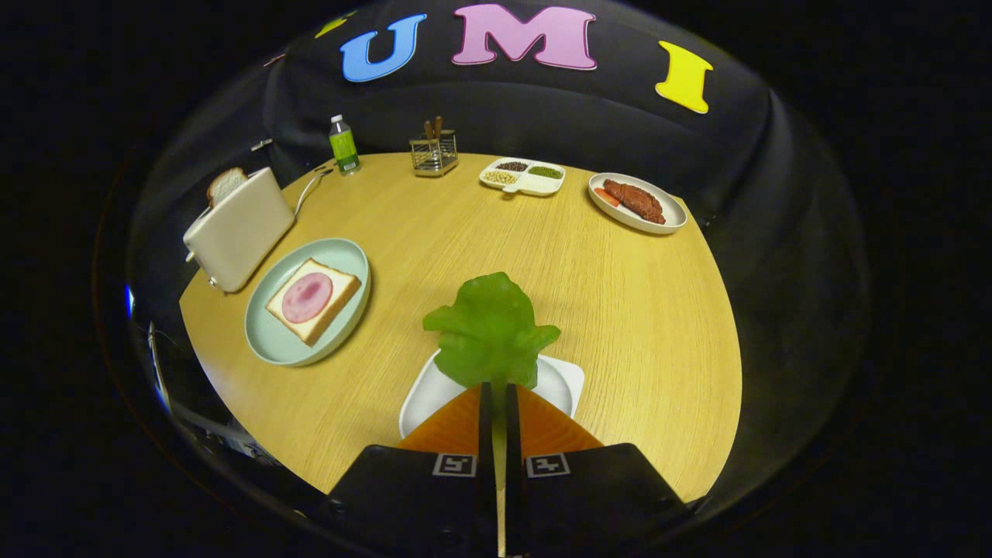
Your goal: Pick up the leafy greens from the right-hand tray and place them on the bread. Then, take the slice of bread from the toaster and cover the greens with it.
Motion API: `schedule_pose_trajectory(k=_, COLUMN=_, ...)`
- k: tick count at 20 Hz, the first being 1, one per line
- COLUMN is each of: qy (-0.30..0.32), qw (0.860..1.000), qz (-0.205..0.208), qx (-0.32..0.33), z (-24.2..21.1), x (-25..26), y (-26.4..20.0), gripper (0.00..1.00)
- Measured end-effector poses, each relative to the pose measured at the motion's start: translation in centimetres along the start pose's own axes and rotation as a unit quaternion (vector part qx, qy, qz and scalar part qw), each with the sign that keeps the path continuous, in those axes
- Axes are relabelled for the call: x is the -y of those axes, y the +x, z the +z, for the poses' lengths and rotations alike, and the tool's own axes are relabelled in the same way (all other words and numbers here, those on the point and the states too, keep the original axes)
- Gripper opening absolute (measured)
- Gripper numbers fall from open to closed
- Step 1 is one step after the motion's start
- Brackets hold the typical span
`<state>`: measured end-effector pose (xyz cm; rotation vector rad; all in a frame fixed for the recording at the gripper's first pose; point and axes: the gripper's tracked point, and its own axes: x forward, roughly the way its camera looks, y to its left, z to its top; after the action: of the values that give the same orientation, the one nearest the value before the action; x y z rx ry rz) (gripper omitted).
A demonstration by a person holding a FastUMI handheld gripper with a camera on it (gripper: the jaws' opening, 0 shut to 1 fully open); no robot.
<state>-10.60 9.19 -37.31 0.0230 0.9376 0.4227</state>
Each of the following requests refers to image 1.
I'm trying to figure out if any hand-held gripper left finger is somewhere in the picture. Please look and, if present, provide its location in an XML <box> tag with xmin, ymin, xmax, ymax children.
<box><xmin>325</xmin><ymin>381</ymin><xmax>498</xmax><ymax>558</ymax></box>

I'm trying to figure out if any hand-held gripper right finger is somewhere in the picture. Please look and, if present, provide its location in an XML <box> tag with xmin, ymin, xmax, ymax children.
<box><xmin>505</xmin><ymin>382</ymin><xmax>694</xmax><ymax>558</ymax></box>

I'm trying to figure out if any green lettuce leaf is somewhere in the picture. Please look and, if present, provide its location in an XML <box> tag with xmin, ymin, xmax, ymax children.
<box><xmin>422</xmin><ymin>271</ymin><xmax>562</xmax><ymax>391</ymax></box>

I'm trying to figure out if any plain toast bread slice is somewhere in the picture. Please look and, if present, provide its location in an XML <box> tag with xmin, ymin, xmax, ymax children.
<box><xmin>207</xmin><ymin>167</ymin><xmax>249</xmax><ymax>208</ymax></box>

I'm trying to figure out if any white square plate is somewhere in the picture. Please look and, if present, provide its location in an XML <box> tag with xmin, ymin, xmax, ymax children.
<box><xmin>398</xmin><ymin>349</ymin><xmax>585</xmax><ymax>439</ymax></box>

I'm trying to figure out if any bread slice under ham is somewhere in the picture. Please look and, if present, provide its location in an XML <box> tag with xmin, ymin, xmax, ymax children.
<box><xmin>265</xmin><ymin>258</ymin><xmax>362</xmax><ymax>346</ymax></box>

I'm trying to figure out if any pink ham slice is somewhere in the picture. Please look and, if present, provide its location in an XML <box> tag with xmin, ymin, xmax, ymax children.
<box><xmin>281</xmin><ymin>272</ymin><xmax>334</xmax><ymax>324</ymax></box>

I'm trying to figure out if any pale green round plate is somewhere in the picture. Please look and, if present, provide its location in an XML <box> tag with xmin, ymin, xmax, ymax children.
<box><xmin>245</xmin><ymin>237</ymin><xmax>372</xmax><ymax>367</ymax></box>

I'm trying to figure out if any white oval plate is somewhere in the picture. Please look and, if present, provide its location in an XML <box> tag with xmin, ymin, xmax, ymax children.
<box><xmin>587</xmin><ymin>172</ymin><xmax>688</xmax><ymax>236</ymax></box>

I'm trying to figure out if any white divided dish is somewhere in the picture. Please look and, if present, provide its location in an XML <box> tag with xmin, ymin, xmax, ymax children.
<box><xmin>478</xmin><ymin>157</ymin><xmax>567</xmax><ymax>198</ymax></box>

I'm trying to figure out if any brown meat steak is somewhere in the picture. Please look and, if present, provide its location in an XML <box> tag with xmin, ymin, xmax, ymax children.
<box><xmin>604</xmin><ymin>179</ymin><xmax>667</xmax><ymax>226</ymax></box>

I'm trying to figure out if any white toaster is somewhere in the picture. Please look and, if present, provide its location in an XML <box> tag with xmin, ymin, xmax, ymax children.
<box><xmin>183</xmin><ymin>167</ymin><xmax>296</xmax><ymax>294</ymax></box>

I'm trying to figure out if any green label water bottle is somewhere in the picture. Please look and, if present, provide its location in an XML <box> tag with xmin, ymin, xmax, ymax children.
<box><xmin>329</xmin><ymin>115</ymin><xmax>361</xmax><ymax>176</ymax></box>

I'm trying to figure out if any black backdrop cloth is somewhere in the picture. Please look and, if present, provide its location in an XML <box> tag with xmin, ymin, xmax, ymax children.
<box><xmin>128</xmin><ymin>0</ymin><xmax>873</xmax><ymax>512</ymax></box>

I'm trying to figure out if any metal wire utensil holder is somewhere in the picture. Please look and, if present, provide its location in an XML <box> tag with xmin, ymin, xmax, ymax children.
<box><xmin>409</xmin><ymin>130</ymin><xmax>459</xmax><ymax>178</ymax></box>

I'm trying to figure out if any white toaster cable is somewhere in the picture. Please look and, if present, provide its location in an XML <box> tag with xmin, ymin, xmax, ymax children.
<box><xmin>294</xmin><ymin>169</ymin><xmax>335</xmax><ymax>217</ymax></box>

